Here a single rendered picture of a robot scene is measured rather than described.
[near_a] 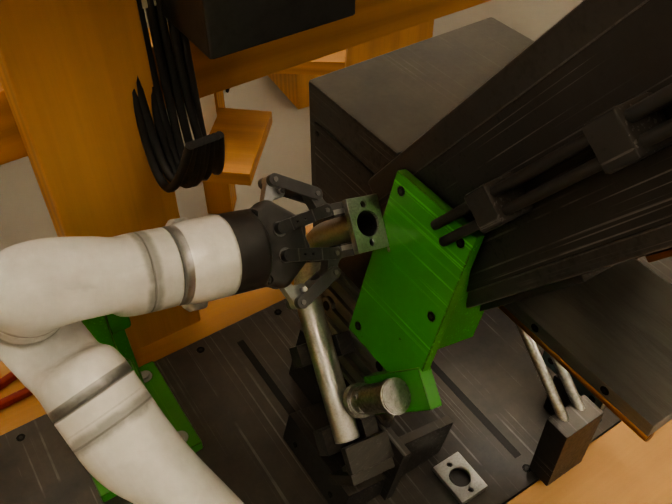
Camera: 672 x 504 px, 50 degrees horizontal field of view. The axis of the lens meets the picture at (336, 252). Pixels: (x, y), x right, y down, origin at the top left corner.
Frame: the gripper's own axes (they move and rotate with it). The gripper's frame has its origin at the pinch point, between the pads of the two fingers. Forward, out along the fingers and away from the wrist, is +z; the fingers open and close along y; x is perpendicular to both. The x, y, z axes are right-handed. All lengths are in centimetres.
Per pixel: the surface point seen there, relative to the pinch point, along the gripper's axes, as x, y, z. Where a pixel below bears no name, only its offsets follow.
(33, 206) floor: 213, 36, 18
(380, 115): 3.6, 11.9, 10.6
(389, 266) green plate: -1.8, -4.7, 2.9
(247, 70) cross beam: 23.4, 23.9, 6.5
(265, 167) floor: 180, 34, 96
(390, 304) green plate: -0.6, -8.6, 2.9
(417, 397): -1.9, -18.3, 2.6
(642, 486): -5.1, -37.6, 30.3
